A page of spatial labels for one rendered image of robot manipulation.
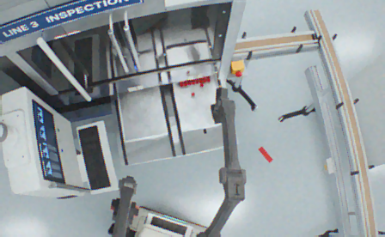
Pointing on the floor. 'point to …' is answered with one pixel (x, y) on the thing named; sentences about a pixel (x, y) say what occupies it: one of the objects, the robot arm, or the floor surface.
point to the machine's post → (233, 27)
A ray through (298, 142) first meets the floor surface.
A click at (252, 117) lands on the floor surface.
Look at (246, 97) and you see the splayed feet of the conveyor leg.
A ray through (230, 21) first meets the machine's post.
